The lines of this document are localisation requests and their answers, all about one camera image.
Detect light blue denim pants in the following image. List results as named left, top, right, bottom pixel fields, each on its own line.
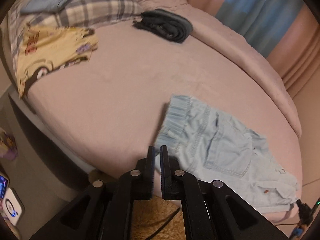
left=155, top=95, right=299, bottom=213

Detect tan fuzzy rug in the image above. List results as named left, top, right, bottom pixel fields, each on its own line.
left=130, top=196, right=186, bottom=239

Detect pink bed sheet mattress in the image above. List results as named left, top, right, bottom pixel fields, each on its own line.
left=22, top=22, right=303, bottom=224

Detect white electronic device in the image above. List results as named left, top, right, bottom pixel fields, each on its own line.
left=2, top=187, right=25, bottom=226

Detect dark folded jeans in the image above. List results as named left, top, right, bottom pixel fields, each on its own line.
left=133, top=9, right=193, bottom=43

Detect yellow cartoon print garment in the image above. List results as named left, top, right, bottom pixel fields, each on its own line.
left=16, top=25, right=98, bottom=98

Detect pink curtain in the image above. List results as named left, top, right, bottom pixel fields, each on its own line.
left=172, top=0, right=320, bottom=91

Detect plaid pillow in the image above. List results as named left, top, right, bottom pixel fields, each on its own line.
left=7, top=0, right=143, bottom=63

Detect pink quilt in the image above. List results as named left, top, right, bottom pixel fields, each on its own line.
left=137, top=0, right=302, bottom=137

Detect blue curtain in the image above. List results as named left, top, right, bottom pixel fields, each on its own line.
left=215, top=0, right=304, bottom=57

